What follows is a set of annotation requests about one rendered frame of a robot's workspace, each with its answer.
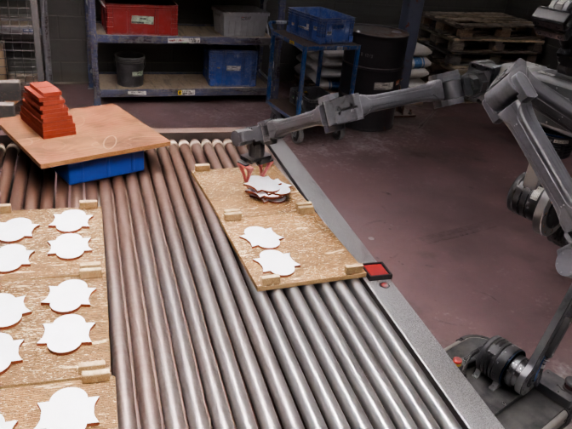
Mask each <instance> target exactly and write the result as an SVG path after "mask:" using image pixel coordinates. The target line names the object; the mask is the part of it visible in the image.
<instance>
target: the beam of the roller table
mask: <svg viewBox="0 0 572 429"><path fill-rule="evenodd" d="M267 147H268V148H269V149H270V151H271V152H272V154H273V156H274V157H275V158H276V159H277V161H278V162H279V164H280V165H281V167H282V168H283V170H284V171H285V173H286V174H287V176H288V177H289V178H290V180H291V181H292V183H293V184H294V185H295V187H296V189H297V190H298V192H299V193H300V194H301V195H302V196H303V198H304V199H305V200H306V201H307V202H312V206H313V207H314V209H315V212H316V213H317V215H318V216H319V217H320V218H321V219H322V220H323V222H324V223H325V224H326V225H327V227H328V228H329V229H330V230H331V231H332V232H333V233H334V234H335V235H336V237H337V238H338V239H339V240H340V242H341V243H342V244H343V245H344V246H345V247H346V249H347V250H348V251H349V252H350V254H351V255H352V256H353V257H354V259H355V260H356V261H357V262H358V263H370V262H377V261H376V260H375V258H374V257H373V256H372V255H371V253H370V252H369V251H368V250H367V249H366V247H365V246H364V245H363V243H362V242H361V241H360V239H359V238H358V236H357V235H356V234H355V232H354V231H353V230H352V229H351V227H349V225H348V224H347V223H346V221H345V220H344V219H343V217H342V216H341V215H340V213H339V212H338V210H337V209H336V208H335V206H334V205H333V204H332V203H331V202H330V201H329V199H328V198H327V196H326V195H325V194H324V193H323V191H322V190H321V188H320V187H319V186H318V184H317V183H316V181H315V180H314V179H313V178H312V177H311V176H310V174H309V173H308V172H307V170H306V169H305V168H304V166H303V165H302V164H301V162H300V161H299V159H298V158H297V157H296V156H295V154H294V153H293V152H292V151H291V150H290V148H289V147H288V145H287V144H286V143H285V142H284V140H283V139H282V138H281V139H277V144H273V145H269V146H267ZM359 280H360V281H361V283H362V284H363V286H364V287H365V288H366V289H367V291H368V292H369V294H370V296H371V297H372V298H373V300H374V301H375V303H376V305H377V306H378V307H379V308H380V310H381V311H382V313H383V314H384V316H385V317H386V319H387V321H388V322H389V323H390V325H391V326H392V327H393V329H394V330H395V332H396V333H397V334H398V336H399V338H400V339H401V341H402V342H403V343H404V345H405V346H406V347H407V349H408V350H409V352H410V354H411V355H412V356H413V358H414V359H415V361H416V362H417V363H418V365H419V366H420V368H421V369H422V371H423V372H424V374H425V375H426V377H427V378H428V380H429V381H430V382H431V383H432V385H433V387H434V388H435V390H436V391H437V392H438V394H439V396H440V397H441V399H442V400H443V401H444V402H445V404H446V405H447V407H448V408H449V410H450V412H451V413H452V414H453V416H454V417H455V418H456V420H457V421H458V423H459V424H460V426H461V427H462V429H505V428H504V427H503V425H502V424H501V423H500V422H499V421H498V420H497V418H496V417H495V415H494V414H493V413H492V411H491V410H490V409H489V407H488V406H487V405H486V403H485V402H484V401H483V400H482V399H481V397H480V396H479V395H478V393H477V392H476V391H475V389H474V388H473V387H472V385H471V384H470V383H469V381H468V380H467V379H466V377H465V376H464V375H463V374H462V373H461V371H460V370H459V369H458V367H457V366H456V365H455V363H454V362H453V360H452V359H451V358H450V357H449V355H448V354H447V352H446V351H445V350H444V349H443V348H442V346H441V345H440V344H439V343H438V341H437V340H436V338H435V337H434V336H433V334H432V333H431V332H430V330H429V329H428V328H427V326H426V325H425V324H424V323H423V322H422V320H421V319H420V318H419V316H418V315H417V314H416V312H415V311H414V309H413V308H412V307H411V306H410V304H409V303H408V302H407V301H406V300H405V298H404V297H403V295H402V294H401V293H400V292H399V290H398V289H397V287H396V286H395V285H394V283H393V282H392V281H391V279H386V280H376V281H369V280H368V279H367V278H366V277H359ZM382 282H384V283H388V284H389V285H390V287H389V288H387V289H384V288H382V287H381V286H380V285H379V283H382Z"/></svg>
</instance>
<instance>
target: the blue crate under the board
mask: <svg viewBox="0 0 572 429"><path fill-rule="evenodd" d="M51 168H52V169H53V170H54V171H55V172H56V173H57V174H58V175H59V176H60V177H61V178H62V179H63V180H65V181H66V182H67V183H68V184H69V185H70V186H71V185H76V184H79V183H84V182H88V181H92V180H100V179H105V178H109V177H113V176H118V175H122V174H129V173H134V172H138V171H142V170H144V151H139V152H131V153H126V154H121V155H116V156H111V157H103V158H98V159H94V160H88V161H84V162H79V163H70V164H66V165H61V166H56V167H51Z"/></svg>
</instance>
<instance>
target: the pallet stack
mask: <svg viewBox="0 0 572 429"><path fill-rule="evenodd" d="M434 20H435V21H436V23H432V22H433V21H434ZM470 21H471V22H473V23H470ZM491 27H494V28H491ZM526 28H533V29H532V32H531V35H532V36H527V35H526V34H523V33H521V32H525V31H526ZM430 34H431V35H430ZM541 39H545V37H544V36H541V35H537V34H535V27H534V24H533V21H528V20H525V19H521V18H517V17H515V16H512V15H509V14H504V13H496V12H441V11H422V16H421V20H420V29H419V33H418V38H417V43H420V44H422V45H426V46H428V48H429V49H430V50H431V51H432V53H431V54H429V55H427V56H426V58H427V59H429V61H431V65H430V66H428V67H426V68H425V69H427V70H428V71H429V75H427V76H425V77H420V79H421V80H422V81H424V82H425V83H427V82H429V80H428V77H429V76H432V75H435V74H439V73H444V72H450V71H454V70H459V73H460V74H461V75H464V74H465V73H466V72H467V70H468V66H469V64H470V62H474V61H477V60H492V61H493V62H494V63H495V64H496V65H498V66H499V65H502V64H505V63H510V62H515V61H516V60H517V59H518V58H516V57H517V56H518V54H522V59H523V60H525V61H528V62H531V63H535V60H536V57H537V54H541V52H542V46H541V45H544V42H545V41H544V40H541ZM428 40H431V41H428ZM447 40H448V41H447ZM505 42H507V43H505ZM525 43H529V45H528V47H527V48H523V46H524V44H525ZM480 46H484V47H480Z"/></svg>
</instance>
